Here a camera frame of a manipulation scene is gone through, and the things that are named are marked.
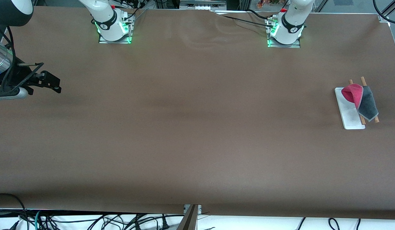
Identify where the pink and grey towel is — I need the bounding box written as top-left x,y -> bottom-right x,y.
341,84 -> 379,122

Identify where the grey metal device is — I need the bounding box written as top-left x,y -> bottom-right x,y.
180,0 -> 227,10

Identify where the orange background object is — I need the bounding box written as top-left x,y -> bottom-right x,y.
257,0 -> 283,9

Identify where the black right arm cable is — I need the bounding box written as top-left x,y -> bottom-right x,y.
0,19 -> 45,96

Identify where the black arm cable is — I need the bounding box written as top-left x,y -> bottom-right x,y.
0,19 -> 45,96
372,0 -> 395,26

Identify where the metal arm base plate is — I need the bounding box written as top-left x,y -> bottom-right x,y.
98,14 -> 135,44
266,18 -> 302,49

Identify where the thick black floor cable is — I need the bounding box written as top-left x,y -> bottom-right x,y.
0,193 -> 29,230

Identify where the long thin black cable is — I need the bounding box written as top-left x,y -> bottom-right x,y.
41,214 -> 185,225

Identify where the aluminium frame post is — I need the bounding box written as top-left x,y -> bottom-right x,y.
178,204 -> 202,230

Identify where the black table cable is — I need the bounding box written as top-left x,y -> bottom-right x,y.
221,15 -> 275,29
246,9 -> 278,21

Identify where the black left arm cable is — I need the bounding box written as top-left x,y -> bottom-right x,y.
372,0 -> 395,26

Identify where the aluminium corner frame profile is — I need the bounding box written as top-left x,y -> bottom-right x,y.
378,0 -> 395,23

